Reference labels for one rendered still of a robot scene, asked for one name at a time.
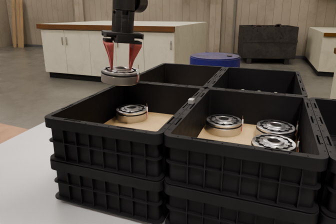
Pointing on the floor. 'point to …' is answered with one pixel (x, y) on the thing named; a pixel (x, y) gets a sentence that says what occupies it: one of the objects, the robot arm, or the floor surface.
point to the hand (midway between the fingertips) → (120, 66)
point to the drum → (215, 59)
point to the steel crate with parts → (267, 42)
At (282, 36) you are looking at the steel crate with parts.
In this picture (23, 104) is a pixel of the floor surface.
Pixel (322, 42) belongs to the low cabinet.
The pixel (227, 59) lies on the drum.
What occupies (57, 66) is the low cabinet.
